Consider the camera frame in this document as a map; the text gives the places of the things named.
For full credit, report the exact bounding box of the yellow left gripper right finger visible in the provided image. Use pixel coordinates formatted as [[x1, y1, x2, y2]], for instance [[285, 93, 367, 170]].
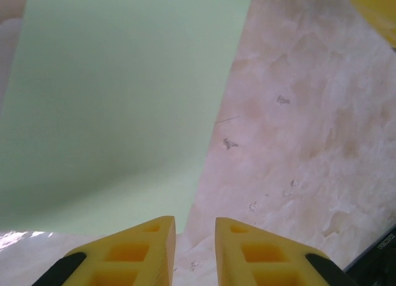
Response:
[[215, 217, 356, 286]]

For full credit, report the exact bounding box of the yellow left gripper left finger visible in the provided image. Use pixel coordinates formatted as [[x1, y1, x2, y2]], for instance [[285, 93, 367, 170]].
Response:
[[32, 215, 176, 286]]

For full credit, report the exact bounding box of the light green paper sheet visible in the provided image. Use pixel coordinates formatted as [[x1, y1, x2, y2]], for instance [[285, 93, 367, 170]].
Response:
[[0, 0, 257, 236]]

